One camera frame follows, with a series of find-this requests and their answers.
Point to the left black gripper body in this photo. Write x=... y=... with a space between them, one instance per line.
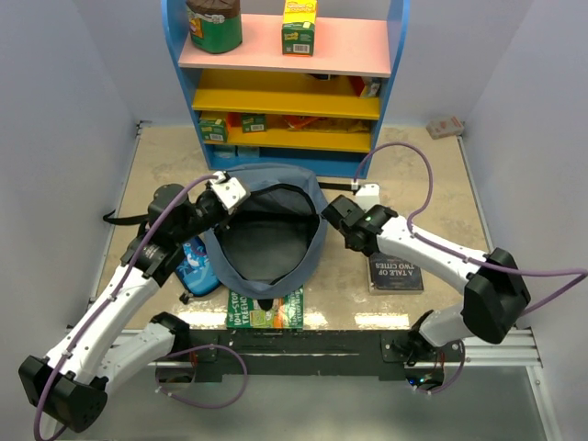
x=205 y=214

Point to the blue student backpack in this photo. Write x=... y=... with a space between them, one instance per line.
x=271 y=245

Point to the dark two cities book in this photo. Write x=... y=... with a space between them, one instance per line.
x=389 y=274

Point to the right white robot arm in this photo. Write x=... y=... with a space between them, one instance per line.
x=494 y=293

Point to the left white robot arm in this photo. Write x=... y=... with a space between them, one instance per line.
x=74 y=380

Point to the blue dinosaur pencil case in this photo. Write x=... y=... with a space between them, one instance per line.
x=195 y=272

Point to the teal boxes bottom shelf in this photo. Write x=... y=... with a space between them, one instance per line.
x=230 y=151

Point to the green box left shelf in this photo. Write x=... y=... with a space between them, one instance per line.
x=213 y=129

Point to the green box shelf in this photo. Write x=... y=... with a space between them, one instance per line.
x=213 y=129
x=253 y=122

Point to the green box middle shelf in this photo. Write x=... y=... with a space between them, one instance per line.
x=253 y=122

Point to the orange snack packets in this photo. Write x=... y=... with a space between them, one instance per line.
x=326 y=125

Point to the blue pink yellow shelf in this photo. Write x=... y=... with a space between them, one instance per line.
x=257 y=78

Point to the green treehouse book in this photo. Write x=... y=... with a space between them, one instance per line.
x=285 y=313

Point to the red packet middle shelf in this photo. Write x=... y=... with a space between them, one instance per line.
x=365 y=86

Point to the small red white box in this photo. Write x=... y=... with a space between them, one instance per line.
x=443 y=127

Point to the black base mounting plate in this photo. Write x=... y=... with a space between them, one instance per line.
x=286 y=352

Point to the green brown canister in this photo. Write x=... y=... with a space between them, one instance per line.
x=215 y=26

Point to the yellow green carton top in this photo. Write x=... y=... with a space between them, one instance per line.
x=298 y=27

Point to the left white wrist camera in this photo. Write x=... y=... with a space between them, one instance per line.
x=229 y=190

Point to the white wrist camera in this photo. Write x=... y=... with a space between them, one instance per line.
x=229 y=190
x=366 y=195

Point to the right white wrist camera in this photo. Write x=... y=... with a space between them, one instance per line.
x=366 y=195

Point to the aluminium frame rail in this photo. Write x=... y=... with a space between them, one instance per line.
x=474 y=391

